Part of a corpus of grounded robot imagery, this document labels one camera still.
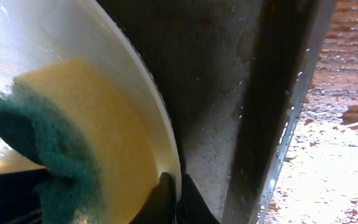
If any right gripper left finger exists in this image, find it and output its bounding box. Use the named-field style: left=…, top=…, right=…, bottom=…
left=130, top=172, right=176, bottom=224

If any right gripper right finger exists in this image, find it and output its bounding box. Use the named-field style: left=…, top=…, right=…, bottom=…
left=176, top=174, right=219, bottom=224

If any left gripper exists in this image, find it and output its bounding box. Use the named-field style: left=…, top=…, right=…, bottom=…
left=0, top=169, right=50, bottom=223

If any green yellow sponge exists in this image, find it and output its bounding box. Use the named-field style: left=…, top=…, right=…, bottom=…
left=0, top=60, right=159, bottom=223

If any white plate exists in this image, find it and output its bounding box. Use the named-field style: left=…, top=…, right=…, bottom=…
left=0, top=0, right=181, bottom=191

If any large brown serving tray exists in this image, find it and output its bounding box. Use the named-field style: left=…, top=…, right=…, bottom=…
left=101, top=0, right=336, bottom=223

